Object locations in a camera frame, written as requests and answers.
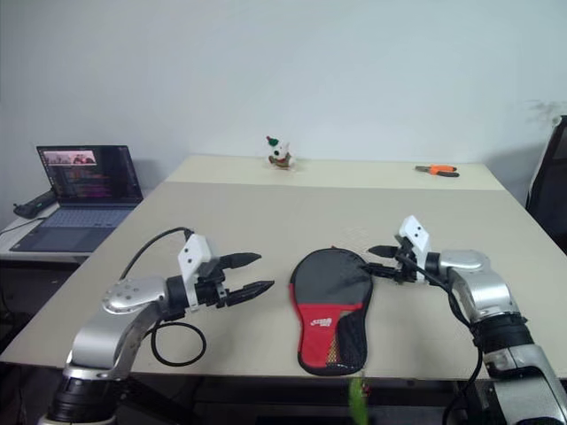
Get black red paddle case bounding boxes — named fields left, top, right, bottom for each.
left=290, top=245, right=376, bottom=377

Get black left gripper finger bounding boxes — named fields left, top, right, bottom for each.
left=225, top=279, right=276, bottom=307
left=220, top=251, right=263, bottom=270

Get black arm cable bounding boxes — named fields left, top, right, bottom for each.
left=395, top=251, right=484, bottom=425
left=119, top=227, right=208, bottom=367

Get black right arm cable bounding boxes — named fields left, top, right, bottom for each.
left=395, top=251, right=484, bottom=425

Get white side table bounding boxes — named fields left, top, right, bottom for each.
left=0, top=201, right=97, bottom=267

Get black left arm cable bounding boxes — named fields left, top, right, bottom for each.
left=119, top=227, right=208, bottom=367

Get black table frame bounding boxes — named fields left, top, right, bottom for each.
left=123, top=374, right=488, bottom=425

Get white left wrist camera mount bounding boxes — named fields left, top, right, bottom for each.
left=176, top=234, right=221, bottom=307

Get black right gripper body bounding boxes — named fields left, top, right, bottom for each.
left=392, top=236, right=420, bottom=285

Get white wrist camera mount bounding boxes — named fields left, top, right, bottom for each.
left=176, top=234, right=221, bottom=307
left=397, top=214, right=433, bottom=284

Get black handheld device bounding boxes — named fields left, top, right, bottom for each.
left=12, top=189, right=59, bottom=219

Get orange handled pliers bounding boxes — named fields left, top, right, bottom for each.
left=415, top=163, right=461, bottom=179

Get open grey laptop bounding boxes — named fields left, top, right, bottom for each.
left=9, top=144, right=144, bottom=254

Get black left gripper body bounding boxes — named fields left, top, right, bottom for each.
left=194, top=256, right=229, bottom=309

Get white plush dog toy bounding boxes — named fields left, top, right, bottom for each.
left=264, top=135, right=297, bottom=171

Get black office chair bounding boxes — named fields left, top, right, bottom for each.
left=525, top=115, right=567, bottom=256

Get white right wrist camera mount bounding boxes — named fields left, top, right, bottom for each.
left=397, top=214, right=433, bottom=284

